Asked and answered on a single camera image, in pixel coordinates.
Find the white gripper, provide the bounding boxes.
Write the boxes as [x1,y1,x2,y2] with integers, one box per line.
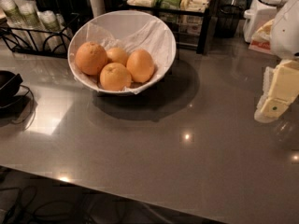
[254,60,299,123]

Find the large orange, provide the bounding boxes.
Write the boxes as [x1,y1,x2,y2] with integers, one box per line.
[75,42,107,76]

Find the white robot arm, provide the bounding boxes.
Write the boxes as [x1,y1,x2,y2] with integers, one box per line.
[254,0,299,123]

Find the right orange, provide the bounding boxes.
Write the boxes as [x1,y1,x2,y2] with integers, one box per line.
[126,49,155,83]

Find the white bowl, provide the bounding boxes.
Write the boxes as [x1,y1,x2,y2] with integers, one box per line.
[66,9,178,97]

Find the front middle orange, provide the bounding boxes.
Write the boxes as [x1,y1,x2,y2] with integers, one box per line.
[99,63,132,91]

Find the back middle orange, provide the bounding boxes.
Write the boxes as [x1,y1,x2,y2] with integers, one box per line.
[107,47,128,65]

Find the black condiment shelf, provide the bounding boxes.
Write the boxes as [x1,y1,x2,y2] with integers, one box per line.
[125,0,214,54]

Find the green packet stack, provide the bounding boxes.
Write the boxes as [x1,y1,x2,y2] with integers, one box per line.
[154,0,181,9]

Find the white paper liner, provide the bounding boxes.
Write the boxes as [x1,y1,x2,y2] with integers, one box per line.
[72,18,174,95]

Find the white cylinder container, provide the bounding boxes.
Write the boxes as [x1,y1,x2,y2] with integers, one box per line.
[86,0,107,19]

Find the right paper cup stack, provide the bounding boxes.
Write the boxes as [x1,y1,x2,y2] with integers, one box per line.
[39,10,66,54]

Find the paper cup stack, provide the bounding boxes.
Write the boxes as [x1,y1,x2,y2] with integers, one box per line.
[39,10,66,54]
[0,0,24,29]
[19,3,44,50]

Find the middle paper cup stack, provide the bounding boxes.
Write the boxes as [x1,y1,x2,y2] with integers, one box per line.
[19,3,44,50]

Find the black device on left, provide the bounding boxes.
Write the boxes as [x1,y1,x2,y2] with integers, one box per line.
[0,70,22,106]

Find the left paper cup stack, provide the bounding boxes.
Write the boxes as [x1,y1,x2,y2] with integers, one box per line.
[0,0,24,29]

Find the black wire basket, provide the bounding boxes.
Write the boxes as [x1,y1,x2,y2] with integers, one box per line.
[214,5,244,38]

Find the black wire cup rack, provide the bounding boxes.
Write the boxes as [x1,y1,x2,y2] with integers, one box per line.
[0,13,78,58]

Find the black cable on table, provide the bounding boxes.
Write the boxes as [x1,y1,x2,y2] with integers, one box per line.
[0,84,36,125]

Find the floor cables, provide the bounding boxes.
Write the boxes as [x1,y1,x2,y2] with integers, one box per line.
[0,168,132,224]

